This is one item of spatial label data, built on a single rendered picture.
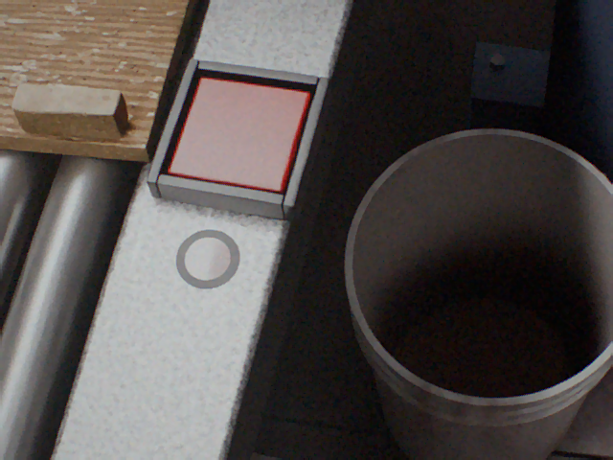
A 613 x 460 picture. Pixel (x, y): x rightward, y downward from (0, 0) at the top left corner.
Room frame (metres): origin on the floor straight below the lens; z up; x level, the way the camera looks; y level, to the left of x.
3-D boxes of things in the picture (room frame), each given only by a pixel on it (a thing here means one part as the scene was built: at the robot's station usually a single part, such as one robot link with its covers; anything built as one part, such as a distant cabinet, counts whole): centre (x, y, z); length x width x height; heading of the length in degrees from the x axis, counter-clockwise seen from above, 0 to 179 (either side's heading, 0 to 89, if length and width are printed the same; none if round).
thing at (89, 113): (0.36, 0.11, 0.95); 0.06 x 0.02 x 0.03; 71
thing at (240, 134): (0.34, 0.02, 0.92); 0.06 x 0.06 x 0.01; 67
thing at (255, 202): (0.34, 0.02, 0.92); 0.08 x 0.08 x 0.02; 67
